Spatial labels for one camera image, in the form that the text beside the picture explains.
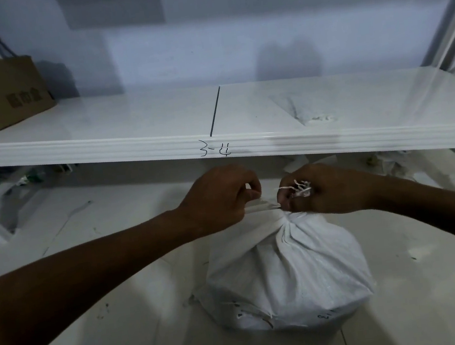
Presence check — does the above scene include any person's left hand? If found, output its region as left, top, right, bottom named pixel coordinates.
left=172, top=161, right=268, bottom=240

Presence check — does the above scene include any person's right hand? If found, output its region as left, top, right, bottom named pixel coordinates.
left=273, top=155, right=384, bottom=223

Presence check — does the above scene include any black cable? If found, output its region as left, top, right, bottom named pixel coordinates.
left=0, top=23, right=14, bottom=59

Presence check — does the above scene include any white shelf board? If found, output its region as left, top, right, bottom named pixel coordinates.
left=0, top=49, right=455, bottom=211

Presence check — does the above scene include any grey crumpled paper scrap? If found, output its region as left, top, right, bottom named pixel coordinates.
left=379, top=150, right=414, bottom=180

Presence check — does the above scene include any white woven sack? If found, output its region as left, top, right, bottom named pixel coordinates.
left=180, top=171, right=382, bottom=344

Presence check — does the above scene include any thin white tying string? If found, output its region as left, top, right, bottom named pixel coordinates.
left=275, top=178, right=314, bottom=202

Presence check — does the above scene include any person's right forearm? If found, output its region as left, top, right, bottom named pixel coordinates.
left=368, top=167, right=455, bottom=274

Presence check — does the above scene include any person's left forearm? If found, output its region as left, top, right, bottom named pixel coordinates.
left=0, top=206, right=209, bottom=345

